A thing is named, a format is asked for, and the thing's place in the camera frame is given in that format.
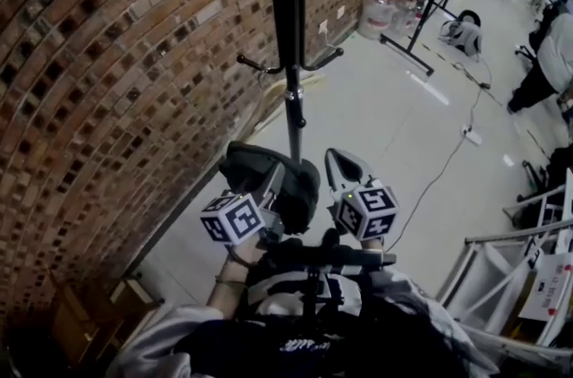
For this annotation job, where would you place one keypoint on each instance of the black grey backpack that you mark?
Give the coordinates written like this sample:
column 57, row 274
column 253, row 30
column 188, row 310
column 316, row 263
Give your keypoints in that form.
column 250, row 161

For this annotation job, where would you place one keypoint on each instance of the white wall socket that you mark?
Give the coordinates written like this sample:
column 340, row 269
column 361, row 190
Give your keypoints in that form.
column 323, row 27
column 340, row 11

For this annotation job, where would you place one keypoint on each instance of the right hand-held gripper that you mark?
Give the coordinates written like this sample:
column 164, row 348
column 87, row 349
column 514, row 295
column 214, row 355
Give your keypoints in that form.
column 367, row 210

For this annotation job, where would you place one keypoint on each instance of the pale wooden strips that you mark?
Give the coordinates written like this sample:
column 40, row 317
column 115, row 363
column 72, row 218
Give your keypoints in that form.
column 277, row 98

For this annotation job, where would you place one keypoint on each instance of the black office chair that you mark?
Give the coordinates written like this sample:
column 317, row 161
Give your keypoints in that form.
column 550, row 174

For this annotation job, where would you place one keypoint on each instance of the person's left forearm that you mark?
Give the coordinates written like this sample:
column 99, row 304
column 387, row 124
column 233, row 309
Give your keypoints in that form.
column 233, row 273

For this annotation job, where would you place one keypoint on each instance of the brown wooden furniture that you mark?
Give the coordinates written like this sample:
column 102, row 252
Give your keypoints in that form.
column 98, row 322

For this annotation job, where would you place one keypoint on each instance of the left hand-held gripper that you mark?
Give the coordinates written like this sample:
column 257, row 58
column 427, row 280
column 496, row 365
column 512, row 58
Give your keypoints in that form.
column 235, row 219

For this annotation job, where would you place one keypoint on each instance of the black metal coat rack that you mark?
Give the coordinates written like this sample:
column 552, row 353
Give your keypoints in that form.
column 288, row 9

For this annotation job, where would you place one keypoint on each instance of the white metal shelving frame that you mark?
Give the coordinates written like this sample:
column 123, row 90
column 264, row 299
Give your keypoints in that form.
column 492, row 268

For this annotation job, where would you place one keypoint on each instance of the clear plastic water jug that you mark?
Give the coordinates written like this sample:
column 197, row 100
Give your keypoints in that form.
column 378, row 15
column 406, row 19

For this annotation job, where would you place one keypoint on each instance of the person's grey hooded jacket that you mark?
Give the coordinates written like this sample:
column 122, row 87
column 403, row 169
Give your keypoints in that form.
column 156, row 340

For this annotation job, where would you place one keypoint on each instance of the white sign with red marks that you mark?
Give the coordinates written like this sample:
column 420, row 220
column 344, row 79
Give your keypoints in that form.
column 548, row 291

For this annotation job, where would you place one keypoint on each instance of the black chest mount rig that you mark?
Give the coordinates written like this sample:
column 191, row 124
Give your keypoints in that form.
column 340, row 257

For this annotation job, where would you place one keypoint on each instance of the person's right forearm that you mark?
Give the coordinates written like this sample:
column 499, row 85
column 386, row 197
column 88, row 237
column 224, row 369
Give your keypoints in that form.
column 373, row 244

